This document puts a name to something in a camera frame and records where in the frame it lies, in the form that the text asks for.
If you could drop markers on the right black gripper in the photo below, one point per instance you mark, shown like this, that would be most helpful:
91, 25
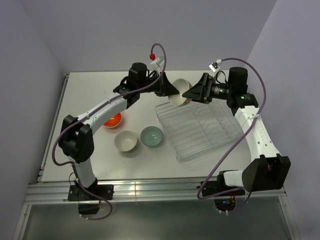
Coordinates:
201, 91

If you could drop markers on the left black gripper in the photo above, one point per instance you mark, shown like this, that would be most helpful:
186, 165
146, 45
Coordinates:
165, 88

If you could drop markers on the cream bowl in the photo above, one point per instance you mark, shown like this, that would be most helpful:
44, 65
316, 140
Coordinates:
125, 141
182, 85

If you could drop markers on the pale green bowl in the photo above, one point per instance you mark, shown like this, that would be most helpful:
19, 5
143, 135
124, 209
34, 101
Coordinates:
151, 136

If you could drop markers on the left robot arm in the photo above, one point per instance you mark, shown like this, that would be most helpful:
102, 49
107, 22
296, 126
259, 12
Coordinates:
77, 133

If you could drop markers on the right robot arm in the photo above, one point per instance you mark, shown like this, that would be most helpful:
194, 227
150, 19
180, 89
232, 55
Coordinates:
268, 169

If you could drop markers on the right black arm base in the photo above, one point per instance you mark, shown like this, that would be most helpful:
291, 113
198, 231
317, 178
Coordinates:
228, 203

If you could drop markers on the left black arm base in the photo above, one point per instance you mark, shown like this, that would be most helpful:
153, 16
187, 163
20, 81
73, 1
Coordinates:
89, 201

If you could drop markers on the clear plastic dish rack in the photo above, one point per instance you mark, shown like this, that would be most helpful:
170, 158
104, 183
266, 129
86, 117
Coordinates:
196, 129

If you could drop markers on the orange bowl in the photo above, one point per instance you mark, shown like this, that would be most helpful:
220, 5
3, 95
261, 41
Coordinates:
114, 121

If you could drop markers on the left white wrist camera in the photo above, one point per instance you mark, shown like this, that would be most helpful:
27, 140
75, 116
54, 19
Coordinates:
157, 63

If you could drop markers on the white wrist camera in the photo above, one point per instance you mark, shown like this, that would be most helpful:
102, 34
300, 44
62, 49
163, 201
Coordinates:
215, 67
157, 63

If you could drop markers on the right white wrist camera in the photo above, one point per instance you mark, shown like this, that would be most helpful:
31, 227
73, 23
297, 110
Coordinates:
215, 67

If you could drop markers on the aluminium rail frame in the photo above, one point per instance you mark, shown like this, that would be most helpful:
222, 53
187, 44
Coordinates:
155, 198

